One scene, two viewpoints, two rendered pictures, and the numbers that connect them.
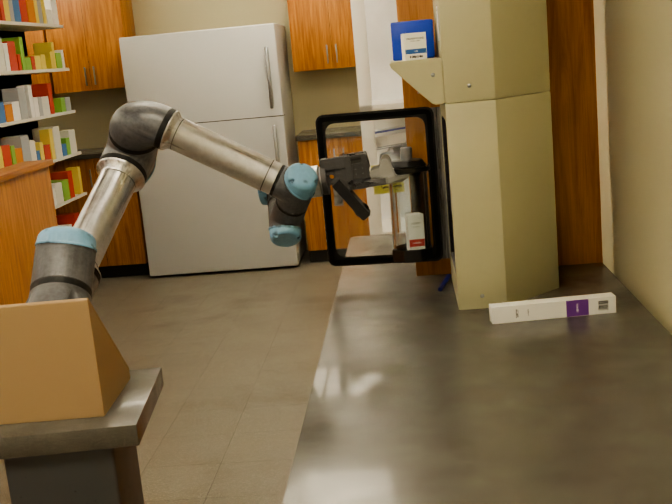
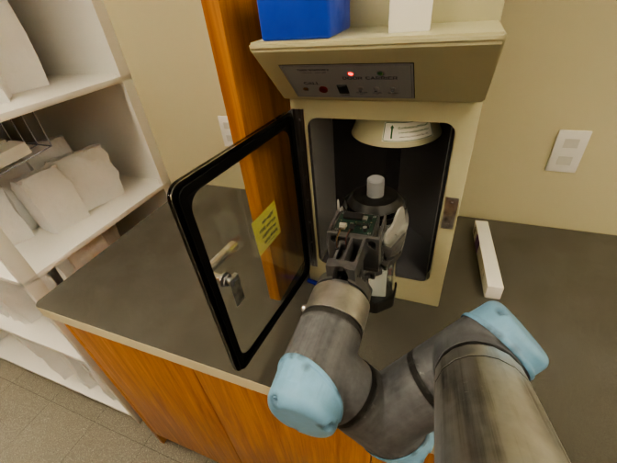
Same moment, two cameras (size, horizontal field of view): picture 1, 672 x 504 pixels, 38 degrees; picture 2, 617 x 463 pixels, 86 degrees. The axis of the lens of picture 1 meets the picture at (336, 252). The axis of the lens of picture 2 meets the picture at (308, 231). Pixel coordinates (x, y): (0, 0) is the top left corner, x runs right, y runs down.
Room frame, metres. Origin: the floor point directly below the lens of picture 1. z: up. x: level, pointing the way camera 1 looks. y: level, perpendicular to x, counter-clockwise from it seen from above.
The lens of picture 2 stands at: (2.23, 0.30, 1.57)
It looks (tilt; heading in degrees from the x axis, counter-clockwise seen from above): 36 degrees down; 290
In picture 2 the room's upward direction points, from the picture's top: 6 degrees counter-clockwise
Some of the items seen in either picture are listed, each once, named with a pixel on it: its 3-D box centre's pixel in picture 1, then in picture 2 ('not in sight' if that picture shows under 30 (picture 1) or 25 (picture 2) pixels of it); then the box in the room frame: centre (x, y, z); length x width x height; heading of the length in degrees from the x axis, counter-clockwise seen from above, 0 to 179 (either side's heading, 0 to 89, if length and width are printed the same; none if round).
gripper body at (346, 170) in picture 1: (346, 173); (353, 259); (2.30, -0.04, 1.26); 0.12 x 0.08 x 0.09; 86
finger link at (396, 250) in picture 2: (370, 182); (383, 250); (2.26, -0.10, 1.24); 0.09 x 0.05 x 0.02; 61
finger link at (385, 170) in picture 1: (387, 170); (398, 221); (2.24, -0.14, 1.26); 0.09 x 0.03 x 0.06; 61
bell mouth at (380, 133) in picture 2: not in sight; (396, 117); (2.27, -0.38, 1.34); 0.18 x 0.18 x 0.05
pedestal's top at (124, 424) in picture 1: (67, 411); not in sight; (1.75, 0.54, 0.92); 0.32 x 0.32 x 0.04; 1
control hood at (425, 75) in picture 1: (416, 81); (370, 72); (2.30, -0.22, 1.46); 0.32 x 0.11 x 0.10; 175
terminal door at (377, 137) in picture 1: (379, 188); (263, 244); (2.48, -0.13, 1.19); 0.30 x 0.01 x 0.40; 79
